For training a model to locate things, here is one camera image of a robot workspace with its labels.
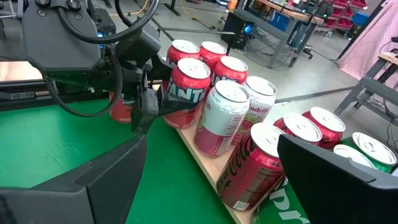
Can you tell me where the gray metal stand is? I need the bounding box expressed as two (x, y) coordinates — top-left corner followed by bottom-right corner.
(233, 0), (326, 69)

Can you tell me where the gray workbench wooden top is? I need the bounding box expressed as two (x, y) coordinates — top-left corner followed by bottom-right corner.
(334, 51), (398, 128)

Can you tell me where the wooden shelf board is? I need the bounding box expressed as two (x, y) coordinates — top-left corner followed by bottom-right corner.
(175, 102), (285, 224)

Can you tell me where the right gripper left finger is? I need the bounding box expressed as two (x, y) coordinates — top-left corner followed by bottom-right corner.
(0, 135), (149, 224)

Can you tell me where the red storage bin rack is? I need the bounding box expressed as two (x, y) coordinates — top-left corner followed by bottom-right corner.
(325, 0), (368, 30)

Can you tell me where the pink quilted cloth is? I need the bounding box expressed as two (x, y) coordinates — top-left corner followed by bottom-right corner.
(338, 0), (398, 91)

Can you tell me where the red Coca-Cola can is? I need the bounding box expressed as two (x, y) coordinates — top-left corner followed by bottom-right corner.
(301, 106), (346, 150)

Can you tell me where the red soda can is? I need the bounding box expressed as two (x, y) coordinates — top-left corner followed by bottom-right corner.
(272, 112), (323, 147)
(108, 91), (136, 124)
(163, 57), (211, 129)

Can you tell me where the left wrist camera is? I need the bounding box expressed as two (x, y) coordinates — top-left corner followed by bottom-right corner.
(114, 27), (162, 68)

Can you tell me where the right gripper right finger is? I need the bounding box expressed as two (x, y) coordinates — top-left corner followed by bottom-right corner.
(277, 134), (398, 224)

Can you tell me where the green table mat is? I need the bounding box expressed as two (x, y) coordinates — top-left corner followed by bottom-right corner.
(0, 98), (237, 224)

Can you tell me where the black table frame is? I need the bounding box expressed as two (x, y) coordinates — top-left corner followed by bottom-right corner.
(0, 79), (113, 112)

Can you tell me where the black device blue light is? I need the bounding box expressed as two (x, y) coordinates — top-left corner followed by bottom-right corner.
(221, 11), (259, 50)

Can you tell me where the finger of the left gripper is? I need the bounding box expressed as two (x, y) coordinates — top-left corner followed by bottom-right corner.
(146, 55), (174, 82)
(132, 85), (200, 133)

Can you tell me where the silver-topped soda can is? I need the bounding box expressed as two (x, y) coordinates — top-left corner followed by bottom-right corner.
(194, 80), (251, 157)

